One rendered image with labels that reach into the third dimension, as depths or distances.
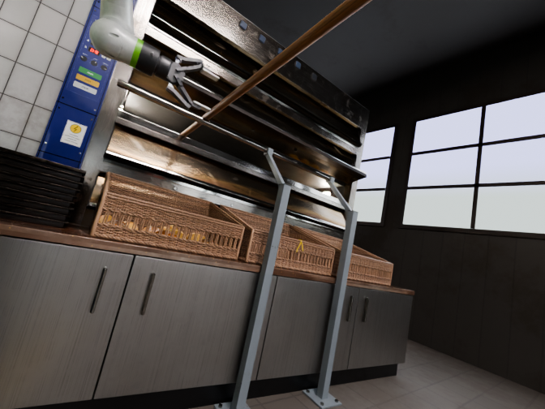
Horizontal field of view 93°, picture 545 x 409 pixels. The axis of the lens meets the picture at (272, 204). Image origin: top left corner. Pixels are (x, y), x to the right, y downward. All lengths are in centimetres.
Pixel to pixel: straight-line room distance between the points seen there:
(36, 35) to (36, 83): 21
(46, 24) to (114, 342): 139
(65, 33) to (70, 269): 113
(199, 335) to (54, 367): 43
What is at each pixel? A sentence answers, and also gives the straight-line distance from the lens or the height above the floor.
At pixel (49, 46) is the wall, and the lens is 170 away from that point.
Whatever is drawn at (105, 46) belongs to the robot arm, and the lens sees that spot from 106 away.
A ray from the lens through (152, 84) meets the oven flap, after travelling 166.
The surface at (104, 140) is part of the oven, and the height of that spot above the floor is 100.
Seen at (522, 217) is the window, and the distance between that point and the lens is 335.
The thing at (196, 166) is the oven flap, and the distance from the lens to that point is 162.
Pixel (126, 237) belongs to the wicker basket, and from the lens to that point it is 103.
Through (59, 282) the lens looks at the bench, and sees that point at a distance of 101.
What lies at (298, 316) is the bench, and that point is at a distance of 137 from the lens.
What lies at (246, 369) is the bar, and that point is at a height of 18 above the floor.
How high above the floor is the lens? 67
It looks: 9 degrees up
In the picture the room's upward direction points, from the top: 12 degrees clockwise
